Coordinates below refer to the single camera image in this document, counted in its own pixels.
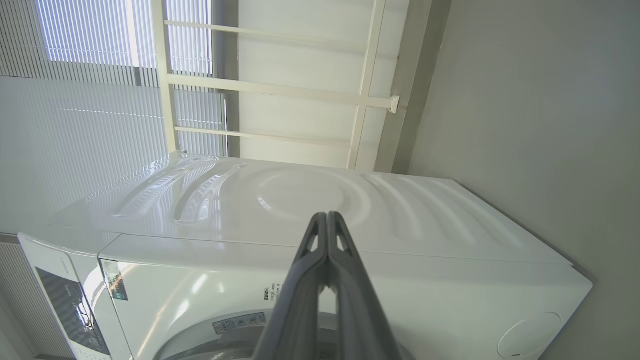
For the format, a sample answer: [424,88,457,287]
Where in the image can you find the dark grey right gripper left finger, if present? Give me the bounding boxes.
[252,212,329,360]

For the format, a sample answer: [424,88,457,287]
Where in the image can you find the white vertical window blinds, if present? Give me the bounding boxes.
[0,0,228,360]

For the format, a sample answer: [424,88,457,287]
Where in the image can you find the white ladder-shaped rack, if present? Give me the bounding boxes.
[150,0,401,171]

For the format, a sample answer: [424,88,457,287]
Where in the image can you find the black washing machine control panel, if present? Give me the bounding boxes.
[35,266,112,357]

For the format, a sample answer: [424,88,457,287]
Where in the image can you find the colourful rectangular sticker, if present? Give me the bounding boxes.
[100,259,130,302]

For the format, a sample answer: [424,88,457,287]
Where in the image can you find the grey label on door ring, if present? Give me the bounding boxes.
[212,312,267,335]

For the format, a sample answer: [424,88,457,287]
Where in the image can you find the white front-load washing machine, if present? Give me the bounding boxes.
[17,150,594,360]

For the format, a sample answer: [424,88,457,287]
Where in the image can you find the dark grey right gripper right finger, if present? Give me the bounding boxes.
[326,211,406,360]

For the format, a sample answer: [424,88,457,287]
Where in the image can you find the grey round washing machine door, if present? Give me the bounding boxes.
[152,311,416,360]

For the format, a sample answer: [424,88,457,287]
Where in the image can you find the round white filter cover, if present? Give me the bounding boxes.
[497,311,563,360]

